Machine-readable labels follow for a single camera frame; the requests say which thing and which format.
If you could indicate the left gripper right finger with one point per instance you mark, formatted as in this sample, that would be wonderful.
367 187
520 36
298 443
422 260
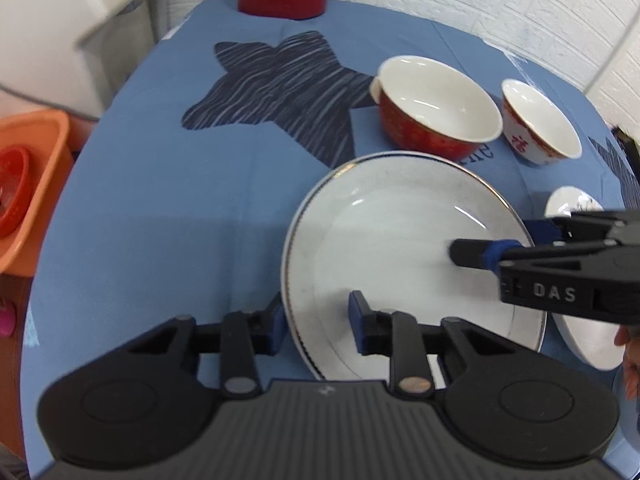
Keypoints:
403 340

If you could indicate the blue printed tablecloth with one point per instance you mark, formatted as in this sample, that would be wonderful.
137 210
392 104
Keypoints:
157 221

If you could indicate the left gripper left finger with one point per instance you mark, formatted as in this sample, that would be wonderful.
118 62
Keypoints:
237 339

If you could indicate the orange plastic basin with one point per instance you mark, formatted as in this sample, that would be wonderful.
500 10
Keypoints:
35 163

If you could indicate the right hand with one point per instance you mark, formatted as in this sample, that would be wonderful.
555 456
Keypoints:
629 340

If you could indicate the red bowl white inside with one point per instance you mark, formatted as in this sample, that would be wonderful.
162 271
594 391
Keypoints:
430 107

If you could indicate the white countertop appliance with screen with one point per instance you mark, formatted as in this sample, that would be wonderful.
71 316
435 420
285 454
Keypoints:
73 55

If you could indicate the pink cup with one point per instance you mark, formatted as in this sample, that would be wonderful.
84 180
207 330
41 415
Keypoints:
7 318

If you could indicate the white bowl red pattern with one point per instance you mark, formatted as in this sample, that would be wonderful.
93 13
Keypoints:
536 129

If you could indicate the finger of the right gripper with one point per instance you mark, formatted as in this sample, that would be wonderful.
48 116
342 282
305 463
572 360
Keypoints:
544 232
481 254

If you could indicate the white plate with dark rim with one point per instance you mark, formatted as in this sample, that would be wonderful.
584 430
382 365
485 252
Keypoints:
382 225

